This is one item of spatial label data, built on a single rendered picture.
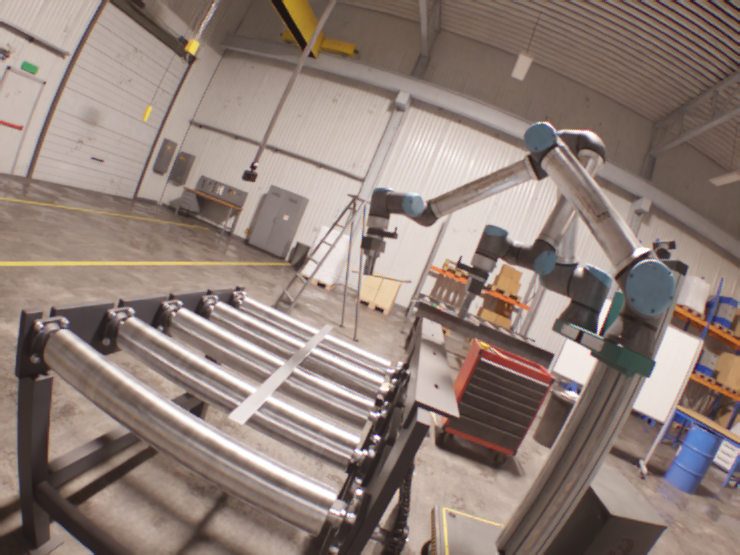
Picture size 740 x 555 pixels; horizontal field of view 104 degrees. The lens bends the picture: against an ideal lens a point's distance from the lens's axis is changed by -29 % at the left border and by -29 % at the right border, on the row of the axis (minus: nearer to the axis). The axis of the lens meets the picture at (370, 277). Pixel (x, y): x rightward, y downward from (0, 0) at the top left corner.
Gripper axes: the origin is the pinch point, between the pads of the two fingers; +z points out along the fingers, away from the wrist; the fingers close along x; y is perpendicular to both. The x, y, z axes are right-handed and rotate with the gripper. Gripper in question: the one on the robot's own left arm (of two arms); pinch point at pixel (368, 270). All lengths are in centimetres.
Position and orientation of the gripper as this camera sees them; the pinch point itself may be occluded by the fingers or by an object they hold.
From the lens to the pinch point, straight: 165.1
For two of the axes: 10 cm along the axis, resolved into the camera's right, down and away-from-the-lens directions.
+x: -4.5, -0.5, -8.9
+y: -8.7, -1.8, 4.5
